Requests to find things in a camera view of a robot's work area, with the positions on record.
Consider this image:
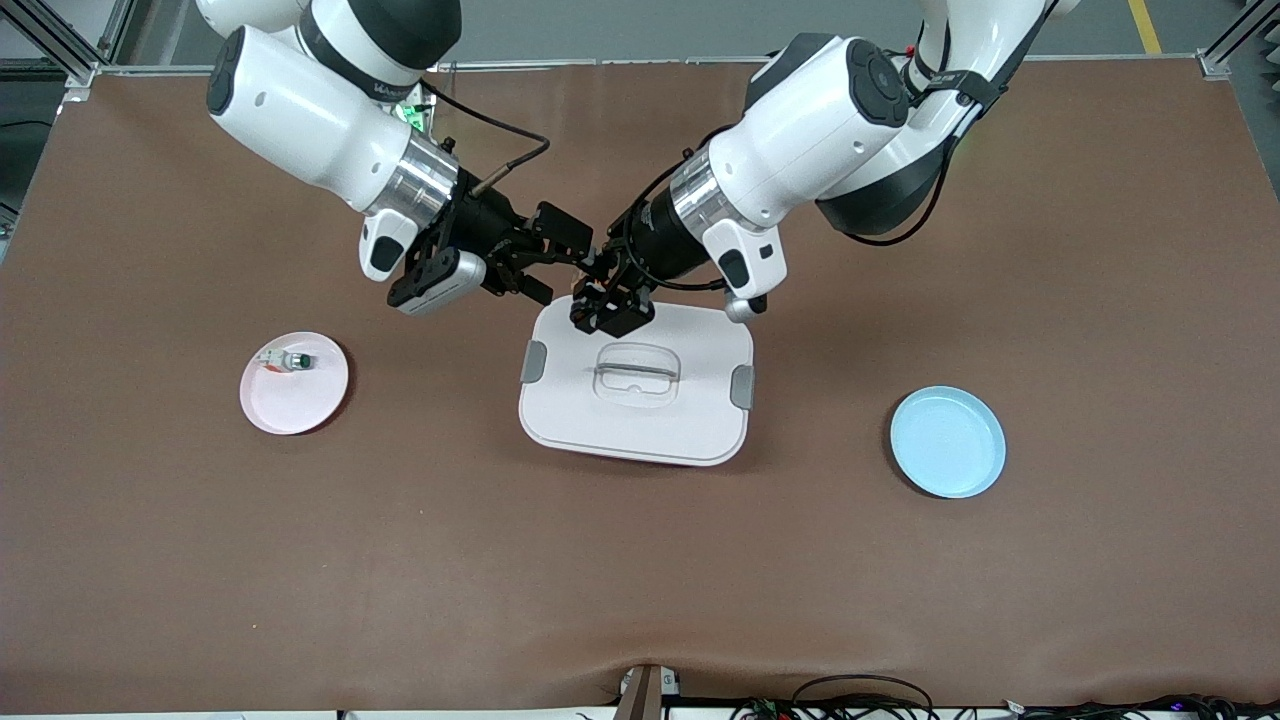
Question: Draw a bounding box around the white lidded storage box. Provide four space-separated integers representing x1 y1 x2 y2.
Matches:
518 294 756 468

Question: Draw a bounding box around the pink round plate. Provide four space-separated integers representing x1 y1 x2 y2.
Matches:
239 331 351 436

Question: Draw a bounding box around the light blue round plate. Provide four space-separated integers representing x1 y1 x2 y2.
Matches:
890 385 1007 500

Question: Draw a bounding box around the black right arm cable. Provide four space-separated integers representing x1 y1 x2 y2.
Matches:
420 80 553 198

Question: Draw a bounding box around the brown camera mount bracket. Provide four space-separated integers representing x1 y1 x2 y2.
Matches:
613 663 683 720

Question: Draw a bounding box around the black looped cable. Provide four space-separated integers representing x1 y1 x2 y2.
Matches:
790 675 936 720

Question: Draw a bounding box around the black cable bundle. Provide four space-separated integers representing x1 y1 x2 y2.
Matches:
730 693 1280 720

